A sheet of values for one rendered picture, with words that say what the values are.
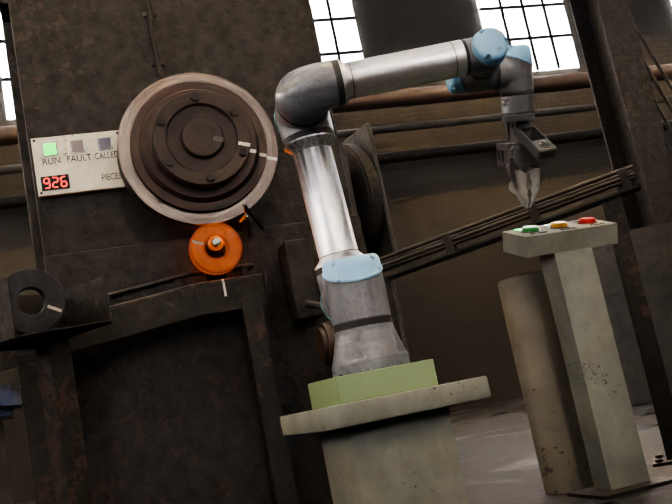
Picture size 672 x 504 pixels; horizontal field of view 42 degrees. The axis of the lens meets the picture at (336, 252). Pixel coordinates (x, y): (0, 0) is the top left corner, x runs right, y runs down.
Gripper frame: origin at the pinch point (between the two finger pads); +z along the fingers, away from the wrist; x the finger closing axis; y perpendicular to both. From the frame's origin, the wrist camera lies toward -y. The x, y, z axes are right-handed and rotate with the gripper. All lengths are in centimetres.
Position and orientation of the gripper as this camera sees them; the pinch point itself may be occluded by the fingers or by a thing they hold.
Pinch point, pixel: (528, 202)
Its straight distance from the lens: 205.2
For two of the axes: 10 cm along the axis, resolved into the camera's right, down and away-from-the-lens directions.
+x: -9.5, 1.4, -2.9
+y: -3.0, -1.3, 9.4
